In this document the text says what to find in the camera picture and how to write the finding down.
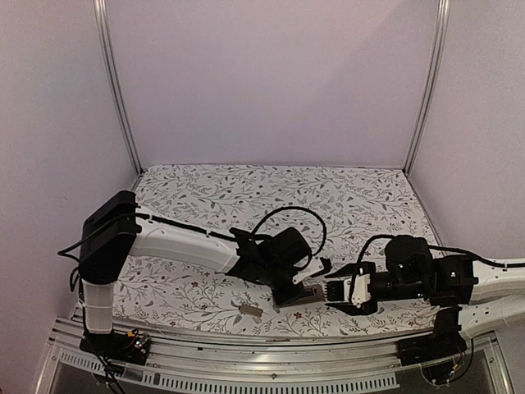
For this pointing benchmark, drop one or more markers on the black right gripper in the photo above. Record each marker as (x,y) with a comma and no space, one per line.
(351,309)

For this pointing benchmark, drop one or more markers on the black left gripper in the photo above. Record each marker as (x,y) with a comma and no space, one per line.
(282,299)

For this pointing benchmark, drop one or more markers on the remote battery cover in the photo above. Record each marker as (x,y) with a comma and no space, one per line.
(251,310)

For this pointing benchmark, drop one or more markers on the white remote control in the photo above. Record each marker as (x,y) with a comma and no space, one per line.
(311,294)

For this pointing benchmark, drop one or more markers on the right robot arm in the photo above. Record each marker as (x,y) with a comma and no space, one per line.
(473,294)

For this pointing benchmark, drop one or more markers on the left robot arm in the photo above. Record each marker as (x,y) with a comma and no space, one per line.
(121,228)

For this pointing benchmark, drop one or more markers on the floral patterned table mat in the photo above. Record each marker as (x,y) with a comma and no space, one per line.
(344,211)

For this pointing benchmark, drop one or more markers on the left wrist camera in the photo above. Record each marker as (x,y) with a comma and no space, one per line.
(316,267)

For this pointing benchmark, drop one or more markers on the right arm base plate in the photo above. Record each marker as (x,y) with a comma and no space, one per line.
(430,347)

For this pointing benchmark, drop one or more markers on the front aluminium rail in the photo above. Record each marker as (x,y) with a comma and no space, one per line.
(186,361)

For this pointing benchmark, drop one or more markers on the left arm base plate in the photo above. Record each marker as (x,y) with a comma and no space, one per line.
(132,347)

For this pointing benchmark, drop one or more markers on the right aluminium frame post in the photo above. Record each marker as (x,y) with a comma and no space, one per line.
(437,49)

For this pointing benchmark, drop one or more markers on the aluminium frame post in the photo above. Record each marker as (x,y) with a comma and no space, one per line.
(437,49)
(105,40)

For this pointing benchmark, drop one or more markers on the left aluminium frame post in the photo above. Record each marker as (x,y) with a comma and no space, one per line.
(105,40)

